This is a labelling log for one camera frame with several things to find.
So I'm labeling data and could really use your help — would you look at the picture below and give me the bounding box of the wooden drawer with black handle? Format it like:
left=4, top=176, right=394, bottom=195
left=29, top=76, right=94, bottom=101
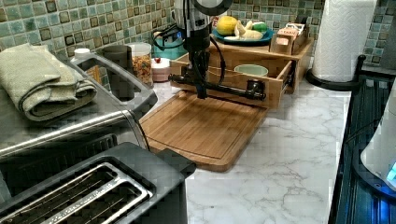
left=171, top=54, right=294, bottom=109

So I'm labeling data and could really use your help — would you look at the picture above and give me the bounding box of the black toaster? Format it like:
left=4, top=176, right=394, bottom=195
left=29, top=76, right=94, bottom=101
left=1, top=143, right=196, bottom=224

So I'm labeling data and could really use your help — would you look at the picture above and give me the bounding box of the wooden drawer cabinet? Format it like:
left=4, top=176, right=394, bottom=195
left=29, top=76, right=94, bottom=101
left=218, top=38, right=313, bottom=97

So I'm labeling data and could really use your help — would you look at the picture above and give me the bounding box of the pink lidded container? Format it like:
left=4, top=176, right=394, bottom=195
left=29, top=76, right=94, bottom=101
left=151, top=58, right=170, bottom=82

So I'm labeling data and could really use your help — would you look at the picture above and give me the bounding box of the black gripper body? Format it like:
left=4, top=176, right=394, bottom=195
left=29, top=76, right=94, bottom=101
left=184, top=28, right=210, bottom=75

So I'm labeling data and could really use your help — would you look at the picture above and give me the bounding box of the yellow lemon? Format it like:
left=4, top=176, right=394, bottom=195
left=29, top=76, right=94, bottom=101
left=216, top=16, right=237, bottom=36

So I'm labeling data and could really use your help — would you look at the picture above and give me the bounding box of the green ceramic bowl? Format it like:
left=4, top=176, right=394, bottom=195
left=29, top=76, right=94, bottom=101
left=234, top=64, right=268, bottom=77

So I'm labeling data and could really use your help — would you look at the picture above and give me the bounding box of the black dish rack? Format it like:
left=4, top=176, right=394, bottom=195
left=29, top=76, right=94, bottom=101
left=328, top=64, right=396, bottom=224

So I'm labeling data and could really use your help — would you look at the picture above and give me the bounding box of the stainless steel toaster oven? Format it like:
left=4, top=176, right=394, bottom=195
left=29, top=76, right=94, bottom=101
left=0, top=54, right=157, bottom=202

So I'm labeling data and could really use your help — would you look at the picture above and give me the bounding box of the green lime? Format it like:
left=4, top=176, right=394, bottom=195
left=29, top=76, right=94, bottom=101
left=252, top=21, right=268, bottom=33

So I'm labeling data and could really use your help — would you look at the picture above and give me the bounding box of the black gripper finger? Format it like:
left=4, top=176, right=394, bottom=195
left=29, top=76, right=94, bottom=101
left=196, top=76, right=207, bottom=99
left=186, top=51, right=196, bottom=81

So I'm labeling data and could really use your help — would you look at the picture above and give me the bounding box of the blue plate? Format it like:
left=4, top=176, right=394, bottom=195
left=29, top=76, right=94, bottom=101
left=212, top=29, right=274, bottom=46

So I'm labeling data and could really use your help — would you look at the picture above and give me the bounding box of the paper towel roll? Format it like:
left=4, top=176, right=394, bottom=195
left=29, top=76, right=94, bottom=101
left=312, top=0, right=377, bottom=82

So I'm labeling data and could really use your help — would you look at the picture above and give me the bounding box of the bamboo cutting board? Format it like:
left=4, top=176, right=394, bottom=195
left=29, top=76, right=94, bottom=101
left=140, top=91, right=268, bottom=172

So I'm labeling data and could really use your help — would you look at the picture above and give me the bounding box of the white capped bottle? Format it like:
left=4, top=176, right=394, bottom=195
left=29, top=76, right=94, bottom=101
left=72, top=48, right=91, bottom=61

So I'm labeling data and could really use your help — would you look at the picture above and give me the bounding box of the folded green towel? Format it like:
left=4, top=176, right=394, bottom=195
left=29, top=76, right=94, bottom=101
left=0, top=43, right=97, bottom=121

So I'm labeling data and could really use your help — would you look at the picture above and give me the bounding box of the dark grey canister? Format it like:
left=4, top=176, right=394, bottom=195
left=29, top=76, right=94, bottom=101
left=103, top=45, right=134, bottom=102

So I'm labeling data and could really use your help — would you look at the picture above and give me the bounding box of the black paper towel holder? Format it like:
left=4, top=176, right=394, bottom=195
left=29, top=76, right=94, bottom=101
left=305, top=54, right=366, bottom=91

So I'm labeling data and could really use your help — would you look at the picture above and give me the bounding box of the glass cereal jar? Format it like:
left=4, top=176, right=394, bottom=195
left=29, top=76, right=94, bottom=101
left=128, top=42, right=153, bottom=87

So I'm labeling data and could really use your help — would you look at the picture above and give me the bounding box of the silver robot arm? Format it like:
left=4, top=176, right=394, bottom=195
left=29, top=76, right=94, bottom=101
left=169, top=0, right=233, bottom=99

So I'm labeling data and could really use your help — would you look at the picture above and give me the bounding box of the peeled banana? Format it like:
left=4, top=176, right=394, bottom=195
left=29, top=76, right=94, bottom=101
left=225, top=21, right=263, bottom=41

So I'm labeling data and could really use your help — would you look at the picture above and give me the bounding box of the wooden tea bag box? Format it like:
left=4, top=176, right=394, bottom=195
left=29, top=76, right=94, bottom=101
left=269, top=22, right=309, bottom=55

